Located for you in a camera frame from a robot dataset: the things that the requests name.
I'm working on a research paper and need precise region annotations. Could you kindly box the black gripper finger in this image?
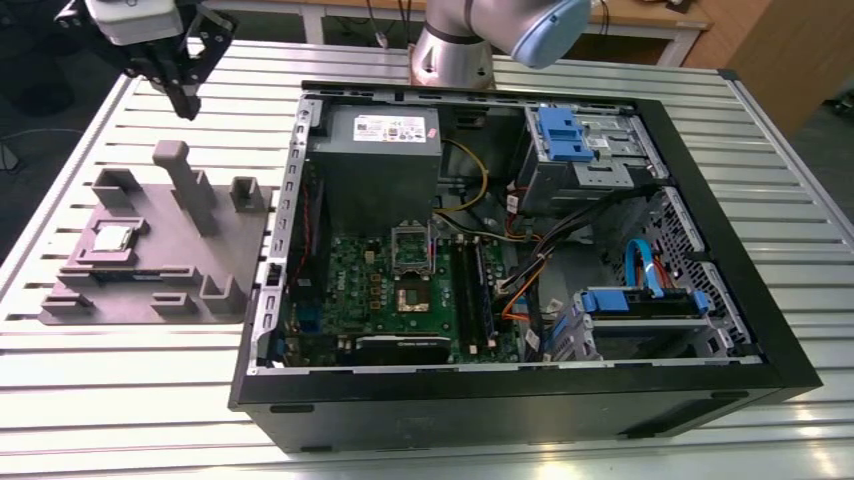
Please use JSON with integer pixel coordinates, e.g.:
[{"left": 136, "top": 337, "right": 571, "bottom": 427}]
[
  {"left": 123, "top": 47, "right": 190, "bottom": 120},
  {"left": 183, "top": 7, "right": 240, "bottom": 121}
]

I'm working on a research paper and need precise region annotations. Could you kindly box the silver CPU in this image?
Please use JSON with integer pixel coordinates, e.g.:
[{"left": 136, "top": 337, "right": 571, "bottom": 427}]
[{"left": 90, "top": 224, "right": 140, "bottom": 251}]

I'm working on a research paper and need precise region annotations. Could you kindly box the CPU socket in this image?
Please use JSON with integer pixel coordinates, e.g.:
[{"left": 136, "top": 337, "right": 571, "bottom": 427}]
[{"left": 391, "top": 279, "right": 437, "bottom": 315}]

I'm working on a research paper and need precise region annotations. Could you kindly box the black office chair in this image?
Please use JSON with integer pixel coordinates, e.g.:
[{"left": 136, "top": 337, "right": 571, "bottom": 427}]
[{"left": 0, "top": 29, "right": 76, "bottom": 119}]

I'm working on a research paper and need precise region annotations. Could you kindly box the grey parts rack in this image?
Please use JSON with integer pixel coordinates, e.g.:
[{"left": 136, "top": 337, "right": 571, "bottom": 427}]
[{"left": 34, "top": 139, "right": 282, "bottom": 326}]

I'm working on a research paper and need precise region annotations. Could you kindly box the grey power supply unit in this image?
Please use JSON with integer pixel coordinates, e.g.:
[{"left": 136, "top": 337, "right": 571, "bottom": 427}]
[{"left": 307, "top": 103, "right": 446, "bottom": 226}]

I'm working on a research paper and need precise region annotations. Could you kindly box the green RAM stick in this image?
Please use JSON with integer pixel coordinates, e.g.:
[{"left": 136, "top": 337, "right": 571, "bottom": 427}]
[{"left": 86, "top": 269, "right": 168, "bottom": 283}]

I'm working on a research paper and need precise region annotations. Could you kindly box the green motherboard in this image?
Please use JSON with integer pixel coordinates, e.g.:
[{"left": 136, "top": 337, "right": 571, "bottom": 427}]
[{"left": 276, "top": 233, "right": 529, "bottom": 366}]

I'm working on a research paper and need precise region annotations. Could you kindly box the blue plastic drive latch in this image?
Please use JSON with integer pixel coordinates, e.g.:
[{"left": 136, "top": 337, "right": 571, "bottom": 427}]
[{"left": 537, "top": 107, "right": 597, "bottom": 164}]

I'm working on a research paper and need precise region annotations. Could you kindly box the black RAM slot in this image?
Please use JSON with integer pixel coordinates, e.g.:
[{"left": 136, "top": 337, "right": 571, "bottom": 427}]
[
  {"left": 467, "top": 236, "right": 501, "bottom": 350},
  {"left": 449, "top": 236, "right": 471, "bottom": 352}
]

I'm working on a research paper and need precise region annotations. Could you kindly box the metal optical drive cage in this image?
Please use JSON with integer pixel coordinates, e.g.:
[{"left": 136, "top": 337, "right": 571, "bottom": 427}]
[{"left": 519, "top": 104, "right": 671, "bottom": 216}]

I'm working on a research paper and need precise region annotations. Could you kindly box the black graphics card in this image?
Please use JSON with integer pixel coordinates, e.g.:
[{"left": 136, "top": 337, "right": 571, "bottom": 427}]
[{"left": 335, "top": 332, "right": 454, "bottom": 367}]

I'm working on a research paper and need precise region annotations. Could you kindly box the blue disk carrier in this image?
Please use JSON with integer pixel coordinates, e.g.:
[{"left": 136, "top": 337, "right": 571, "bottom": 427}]
[{"left": 575, "top": 288, "right": 711, "bottom": 321}]

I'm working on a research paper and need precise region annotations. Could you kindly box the black PC case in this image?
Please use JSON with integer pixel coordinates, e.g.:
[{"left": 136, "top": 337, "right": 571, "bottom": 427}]
[{"left": 227, "top": 79, "right": 826, "bottom": 455}]

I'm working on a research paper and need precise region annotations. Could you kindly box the wooden cabinet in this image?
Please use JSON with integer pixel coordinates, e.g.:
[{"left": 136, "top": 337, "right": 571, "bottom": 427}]
[{"left": 683, "top": 0, "right": 854, "bottom": 136}]

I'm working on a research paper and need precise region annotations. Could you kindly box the metal disk bay cage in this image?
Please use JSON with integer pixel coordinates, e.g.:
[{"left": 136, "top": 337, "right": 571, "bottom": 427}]
[{"left": 543, "top": 287, "right": 759, "bottom": 362}]

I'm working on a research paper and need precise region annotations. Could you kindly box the cable with metal plug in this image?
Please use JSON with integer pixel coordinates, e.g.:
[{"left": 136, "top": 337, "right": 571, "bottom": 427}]
[{"left": 364, "top": 0, "right": 392, "bottom": 50}]

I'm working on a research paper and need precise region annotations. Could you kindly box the red black twisted wire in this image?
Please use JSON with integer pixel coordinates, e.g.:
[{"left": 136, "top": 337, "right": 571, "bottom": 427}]
[{"left": 292, "top": 180, "right": 319, "bottom": 281}]

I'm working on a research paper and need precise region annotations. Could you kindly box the yellow wire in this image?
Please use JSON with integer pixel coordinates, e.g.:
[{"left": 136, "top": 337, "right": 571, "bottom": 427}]
[{"left": 434, "top": 138, "right": 491, "bottom": 215}]

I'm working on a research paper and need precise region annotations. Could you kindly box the grey white wire bundle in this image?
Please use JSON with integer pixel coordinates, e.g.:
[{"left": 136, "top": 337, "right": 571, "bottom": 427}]
[{"left": 437, "top": 214, "right": 535, "bottom": 242}]

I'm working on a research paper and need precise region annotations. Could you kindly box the black sleeved wire bundle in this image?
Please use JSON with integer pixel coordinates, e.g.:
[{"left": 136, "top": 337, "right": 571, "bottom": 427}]
[{"left": 497, "top": 183, "right": 659, "bottom": 297}]

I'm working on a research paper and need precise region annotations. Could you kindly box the wooden desk white frame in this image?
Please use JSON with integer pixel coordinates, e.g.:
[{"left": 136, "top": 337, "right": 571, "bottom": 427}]
[{"left": 292, "top": 0, "right": 715, "bottom": 69}]

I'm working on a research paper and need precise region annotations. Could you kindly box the orange wire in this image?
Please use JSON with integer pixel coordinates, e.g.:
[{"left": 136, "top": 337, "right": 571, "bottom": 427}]
[{"left": 499, "top": 279, "right": 537, "bottom": 326}]

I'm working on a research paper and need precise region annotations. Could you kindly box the blue SATA wire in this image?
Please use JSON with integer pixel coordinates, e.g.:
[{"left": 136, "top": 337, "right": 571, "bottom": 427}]
[{"left": 625, "top": 238, "right": 670, "bottom": 300}]

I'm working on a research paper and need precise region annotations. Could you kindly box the blue plastic bracket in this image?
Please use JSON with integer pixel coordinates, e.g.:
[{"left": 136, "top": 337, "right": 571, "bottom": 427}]
[{"left": 541, "top": 298, "right": 577, "bottom": 362}]

